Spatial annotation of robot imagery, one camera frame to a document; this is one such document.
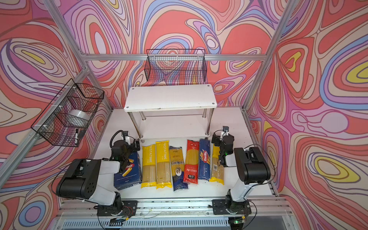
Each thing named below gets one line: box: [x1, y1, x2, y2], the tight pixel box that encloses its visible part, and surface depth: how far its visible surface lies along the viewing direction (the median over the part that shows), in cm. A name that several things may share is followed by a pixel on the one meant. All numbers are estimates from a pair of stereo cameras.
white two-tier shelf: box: [123, 83, 218, 139], surface depth 84 cm
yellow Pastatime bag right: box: [155, 140, 173, 190], surface depth 88 cm
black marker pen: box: [74, 128, 79, 145], surface depth 74 cm
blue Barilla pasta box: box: [113, 151, 143, 191], surface depth 80 cm
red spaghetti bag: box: [183, 139, 200, 185], surface depth 88 cm
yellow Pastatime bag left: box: [140, 143, 157, 189], surface depth 88 cm
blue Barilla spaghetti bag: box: [198, 138, 211, 180], surface depth 88 cm
